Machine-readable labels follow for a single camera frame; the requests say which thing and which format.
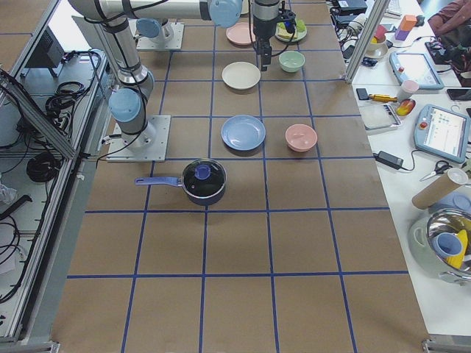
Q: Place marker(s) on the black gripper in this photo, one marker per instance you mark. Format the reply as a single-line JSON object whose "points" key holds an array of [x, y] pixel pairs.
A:
{"points": [[263, 30]]}

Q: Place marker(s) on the pink plate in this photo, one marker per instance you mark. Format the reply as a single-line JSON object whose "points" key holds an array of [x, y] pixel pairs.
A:
{"points": [[240, 34]]}

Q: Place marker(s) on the blue plate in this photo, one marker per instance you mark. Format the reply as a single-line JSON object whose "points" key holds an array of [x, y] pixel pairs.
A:
{"points": [[243, 132]]}

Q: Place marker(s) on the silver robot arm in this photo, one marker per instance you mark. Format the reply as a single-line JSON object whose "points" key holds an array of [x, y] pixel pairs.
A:
{"points": [[157, 30], [111, 21]]}

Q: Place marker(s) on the green plate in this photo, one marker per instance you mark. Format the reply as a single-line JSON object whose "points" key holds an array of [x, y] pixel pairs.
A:
{"points": [[300, 36]]}

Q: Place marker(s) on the bread slice on plate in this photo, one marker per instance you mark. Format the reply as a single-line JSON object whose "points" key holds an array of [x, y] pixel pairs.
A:
{"points": [[284, 34]]}

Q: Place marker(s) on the green bowl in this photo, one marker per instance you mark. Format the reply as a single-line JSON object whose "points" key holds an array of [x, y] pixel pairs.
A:
{"points": [[291, 61]]}

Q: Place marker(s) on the cream plate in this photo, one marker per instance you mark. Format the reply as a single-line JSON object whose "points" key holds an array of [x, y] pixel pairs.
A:
{"points": [[241, 75]]}

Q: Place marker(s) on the green lettuce leaf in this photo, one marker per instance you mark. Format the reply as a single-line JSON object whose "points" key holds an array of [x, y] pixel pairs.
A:
{"points": [[300, 25]]}

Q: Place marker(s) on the pink bowl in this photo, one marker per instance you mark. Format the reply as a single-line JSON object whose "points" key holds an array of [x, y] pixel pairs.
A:
{"points": [[301, 137]]}

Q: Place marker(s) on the cream bowl with toys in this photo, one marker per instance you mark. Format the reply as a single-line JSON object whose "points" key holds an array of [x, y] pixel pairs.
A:
{"points": [[377, 48]]}

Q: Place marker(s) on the teach pendant far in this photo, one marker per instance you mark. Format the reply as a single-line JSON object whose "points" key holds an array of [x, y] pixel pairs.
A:
{"points": [[416, 67]]}

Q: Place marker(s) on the teach pendant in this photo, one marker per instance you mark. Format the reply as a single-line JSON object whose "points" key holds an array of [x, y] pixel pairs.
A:
{"points": [[442, 132], [416, 67]]}

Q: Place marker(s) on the blue saucepan with lid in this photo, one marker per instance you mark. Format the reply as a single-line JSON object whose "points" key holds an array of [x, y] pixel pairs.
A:
{"points": [[203, 181]]}

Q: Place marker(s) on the pink cup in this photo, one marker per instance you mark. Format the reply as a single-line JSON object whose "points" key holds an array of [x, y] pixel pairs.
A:
{"points": [[407, 89]]}

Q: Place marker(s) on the black power adapter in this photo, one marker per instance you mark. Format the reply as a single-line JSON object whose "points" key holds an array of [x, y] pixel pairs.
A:
{"points": [[389, 160]]}

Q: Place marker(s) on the teach pendant near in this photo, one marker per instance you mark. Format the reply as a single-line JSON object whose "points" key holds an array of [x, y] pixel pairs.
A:
{"points": [[442, 132]]}

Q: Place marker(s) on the scissors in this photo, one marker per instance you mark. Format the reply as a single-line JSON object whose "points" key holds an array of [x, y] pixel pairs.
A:
{"points": [[440, 168]]}

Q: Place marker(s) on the cardboard tube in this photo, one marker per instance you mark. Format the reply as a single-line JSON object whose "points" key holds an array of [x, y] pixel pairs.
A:
{"points": [[450, 181]]}

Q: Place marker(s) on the steel mixing bowl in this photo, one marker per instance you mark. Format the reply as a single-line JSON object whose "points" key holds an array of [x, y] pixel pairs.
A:
{"points": [[448, 234]]}

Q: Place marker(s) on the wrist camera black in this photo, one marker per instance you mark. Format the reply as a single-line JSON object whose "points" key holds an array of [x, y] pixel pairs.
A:
{"points": [[288, 19]]}

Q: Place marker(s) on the aluminium frame post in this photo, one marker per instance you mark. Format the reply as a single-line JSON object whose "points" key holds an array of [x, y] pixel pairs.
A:
{"points": [[372, 21]]}

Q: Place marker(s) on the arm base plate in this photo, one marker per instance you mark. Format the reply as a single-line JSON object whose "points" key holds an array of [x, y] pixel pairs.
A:
{"points": [[145, 44], [151, 145]]}

